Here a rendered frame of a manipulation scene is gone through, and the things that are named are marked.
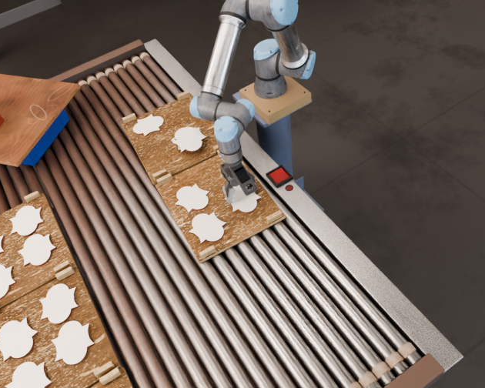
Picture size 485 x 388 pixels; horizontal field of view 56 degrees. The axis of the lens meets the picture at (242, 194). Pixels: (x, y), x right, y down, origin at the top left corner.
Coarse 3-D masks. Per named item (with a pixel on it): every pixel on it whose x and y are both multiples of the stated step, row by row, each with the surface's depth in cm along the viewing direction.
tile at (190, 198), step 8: (184, 192) 175; (192, 192) 175; (200, 192) 174; (208, 192) 174; (184, 200) 173; (192, 200) 173; (200, 200) 172; (208, 200) 172; (192, 208) 170; (200, 208) 170
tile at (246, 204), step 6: (240, 192) 172; (234, 198) 171; (240, 198) 170; (246, 198) 170; (252, 198) 170; (258, 198) 170; (234, 204) 169; (240, 204) 169; (246, 204) 168; (252, 204) 168; (234, 210) 167; (240, 210) 167; (246, 210) 167; (252, 210) 167
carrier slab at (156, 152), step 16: (192, 96) 211; (160, 112) 207; (176, 112) 206; (128, 128) 203; (160, 128) 201; (176, 128) 199; (208, 128) 197; (144, 144) 196; (160, 144) 194; (208, 144) 191; (144, 160) 190; (160, 160) 189; (176, 160) 188; (192, 160) 186
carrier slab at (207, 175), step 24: (192, 168) 184; (216, 168) 182; (168, 192) 177; (216, 192) 175; (264, 192) 172; (192, 216) 169; (216, 216) 168; (240, 216) 167; (264, 216) 165; (192, 240) 163; (240, 240) 161
